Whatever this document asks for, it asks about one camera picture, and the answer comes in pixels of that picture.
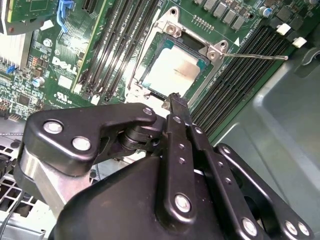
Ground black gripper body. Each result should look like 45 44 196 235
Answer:
49 156 241 240

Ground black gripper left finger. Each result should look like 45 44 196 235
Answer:
14 92 200 227

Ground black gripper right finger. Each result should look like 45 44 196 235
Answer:
177 96 316 240

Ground metal locking lever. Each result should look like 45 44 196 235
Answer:
127 31 150 90
221 52 290 61

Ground silver CPU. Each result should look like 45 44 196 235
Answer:
139 37 213 100

